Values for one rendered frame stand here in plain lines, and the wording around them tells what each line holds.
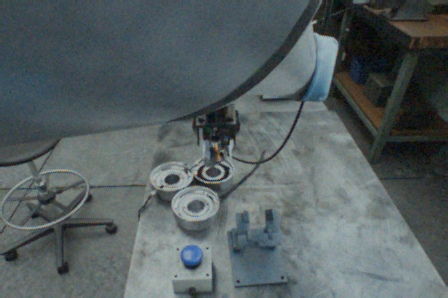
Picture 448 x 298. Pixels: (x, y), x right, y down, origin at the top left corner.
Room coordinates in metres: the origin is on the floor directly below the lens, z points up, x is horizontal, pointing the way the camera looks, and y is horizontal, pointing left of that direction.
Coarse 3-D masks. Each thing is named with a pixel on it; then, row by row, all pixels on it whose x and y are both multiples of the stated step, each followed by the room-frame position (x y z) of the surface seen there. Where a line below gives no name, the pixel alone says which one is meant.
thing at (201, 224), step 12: (180, 192) 0.53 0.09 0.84; (192, 192) 0.54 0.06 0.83; (204, 192) 0.54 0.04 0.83; (192, 204) 0.51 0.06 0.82; (204, 204) 0.50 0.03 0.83; (216, 204) 0.50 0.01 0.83; (180, 216) 0.45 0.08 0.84; (192, 216) 0.46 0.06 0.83; (216, 216) 0.47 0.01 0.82; (192, 228) 0.44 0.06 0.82; (204, 228) 0.45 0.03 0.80
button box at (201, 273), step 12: (180, 252) 0.36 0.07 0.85; (204, 252) 0.36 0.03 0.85; (180, 264) 0.34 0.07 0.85; (204, 264) 0.34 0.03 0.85; (180, 276) 0.31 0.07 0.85; (192, 276) 0.31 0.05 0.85; (204, 276) 0.31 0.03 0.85; (180, 288) 0.31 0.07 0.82; (192, 288) 0.30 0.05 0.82; (204, 288) 0.31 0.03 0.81
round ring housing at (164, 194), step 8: (160, 168) 0.62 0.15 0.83; (168, 168) 0.62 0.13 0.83; (176, 168) 0.62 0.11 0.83; (184, 168) 0.62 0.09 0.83; (152, 176) 0.59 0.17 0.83; (168, 176) 0.60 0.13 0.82; (176, 176) 0.60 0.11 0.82; (192, 176) 0.58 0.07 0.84; (152, 184) 0.55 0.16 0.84; (168, 184) 0.56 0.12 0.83; (176, 184) 0.56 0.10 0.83; (192, 184) 0.57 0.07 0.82; (160, 192) 0.53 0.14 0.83; (168, 192) 0.53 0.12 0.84; (176, 192) 0.53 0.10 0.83; (168, 200) 0.54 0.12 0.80
